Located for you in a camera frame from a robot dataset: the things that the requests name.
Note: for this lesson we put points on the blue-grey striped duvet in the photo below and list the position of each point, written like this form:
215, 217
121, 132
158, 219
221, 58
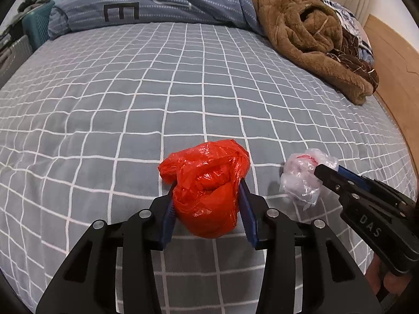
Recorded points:
147, 3

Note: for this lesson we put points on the bed with grey checked sheet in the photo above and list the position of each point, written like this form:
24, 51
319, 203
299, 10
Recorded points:
131, 104

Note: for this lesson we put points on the clear plastic bag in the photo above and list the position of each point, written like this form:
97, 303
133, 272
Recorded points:
301, 180

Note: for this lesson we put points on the pile of dark items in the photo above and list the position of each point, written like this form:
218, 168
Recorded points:
32, 0

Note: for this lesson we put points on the grey suitcase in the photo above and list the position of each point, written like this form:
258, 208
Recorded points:
14, 55

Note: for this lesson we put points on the plaid pillow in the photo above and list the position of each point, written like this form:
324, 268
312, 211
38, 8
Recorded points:
347, 16

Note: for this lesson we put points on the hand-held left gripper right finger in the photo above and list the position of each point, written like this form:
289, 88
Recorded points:
248, 216

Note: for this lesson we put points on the wooden headboard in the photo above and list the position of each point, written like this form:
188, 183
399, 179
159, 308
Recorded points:
396, 72

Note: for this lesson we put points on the red plastic bag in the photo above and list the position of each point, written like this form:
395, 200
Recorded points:
206, 196

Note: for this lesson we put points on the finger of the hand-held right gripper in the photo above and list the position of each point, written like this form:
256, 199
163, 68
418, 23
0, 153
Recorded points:
360, 180
330, 181

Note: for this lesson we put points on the person's right hand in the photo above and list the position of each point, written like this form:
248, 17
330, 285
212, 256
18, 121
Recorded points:
389, 284

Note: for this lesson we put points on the brown fleece blanket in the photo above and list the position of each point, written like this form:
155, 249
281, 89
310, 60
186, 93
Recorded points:
294, 23

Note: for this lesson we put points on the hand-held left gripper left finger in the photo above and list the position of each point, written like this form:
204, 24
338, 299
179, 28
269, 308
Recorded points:
168, 222

